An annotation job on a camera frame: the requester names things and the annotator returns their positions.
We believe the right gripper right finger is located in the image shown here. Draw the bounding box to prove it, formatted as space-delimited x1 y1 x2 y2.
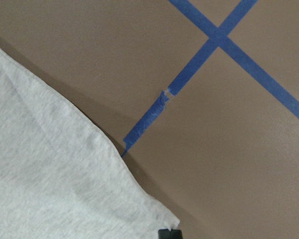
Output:
171 229 183 239

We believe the grey cartoon print t-shirt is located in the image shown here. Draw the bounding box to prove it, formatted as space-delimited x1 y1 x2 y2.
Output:
0 49 179 239

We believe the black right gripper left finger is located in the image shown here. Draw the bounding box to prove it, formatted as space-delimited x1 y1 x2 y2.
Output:
158 229 171 239

